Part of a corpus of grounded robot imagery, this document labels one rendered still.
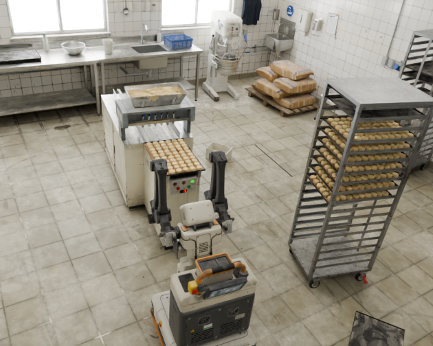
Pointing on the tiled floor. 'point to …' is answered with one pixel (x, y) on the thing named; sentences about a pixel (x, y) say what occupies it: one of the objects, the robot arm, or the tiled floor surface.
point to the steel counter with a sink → (22, 104)
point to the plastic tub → (218, 150)
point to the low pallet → (280, 105)
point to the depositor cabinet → (130, 152)
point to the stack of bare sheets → (374, 332)
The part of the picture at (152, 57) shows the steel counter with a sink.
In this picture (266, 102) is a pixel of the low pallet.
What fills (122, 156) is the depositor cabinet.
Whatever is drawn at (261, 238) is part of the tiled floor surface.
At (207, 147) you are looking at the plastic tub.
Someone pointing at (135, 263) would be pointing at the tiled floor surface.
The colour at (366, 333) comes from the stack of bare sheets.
